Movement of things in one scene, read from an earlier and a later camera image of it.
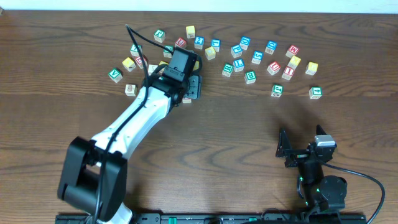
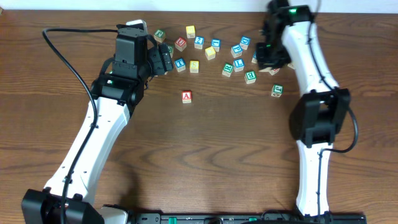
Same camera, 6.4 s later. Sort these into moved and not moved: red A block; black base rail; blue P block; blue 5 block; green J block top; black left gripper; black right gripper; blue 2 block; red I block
Moved: red I block; black right gripper; black left gripper
Not moved: black base rail; red A block; blue 2 block; green J block top; blue P block; blue 5 block
